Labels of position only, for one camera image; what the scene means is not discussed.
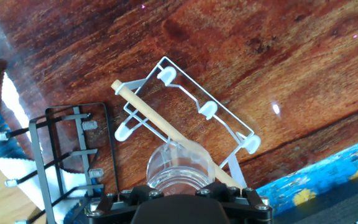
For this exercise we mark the glossy wood grain mat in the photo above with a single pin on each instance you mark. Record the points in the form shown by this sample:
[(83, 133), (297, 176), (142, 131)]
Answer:
[(259, 62)]

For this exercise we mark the white cloth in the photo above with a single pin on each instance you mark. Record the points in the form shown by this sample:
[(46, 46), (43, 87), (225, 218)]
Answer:
[(14, 168)]

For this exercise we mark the black foam block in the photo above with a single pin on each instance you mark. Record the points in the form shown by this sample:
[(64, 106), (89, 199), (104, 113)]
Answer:
[(337, 205)]

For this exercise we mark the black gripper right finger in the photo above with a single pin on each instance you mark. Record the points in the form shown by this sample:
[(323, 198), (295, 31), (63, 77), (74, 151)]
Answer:
[(247, 208)]

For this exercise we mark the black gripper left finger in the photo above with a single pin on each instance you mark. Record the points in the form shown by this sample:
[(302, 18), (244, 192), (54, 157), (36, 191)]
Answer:
[(113, 208)]

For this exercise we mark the clear glass cup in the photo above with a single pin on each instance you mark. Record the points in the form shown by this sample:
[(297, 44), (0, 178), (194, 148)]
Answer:
[(179, 174)]

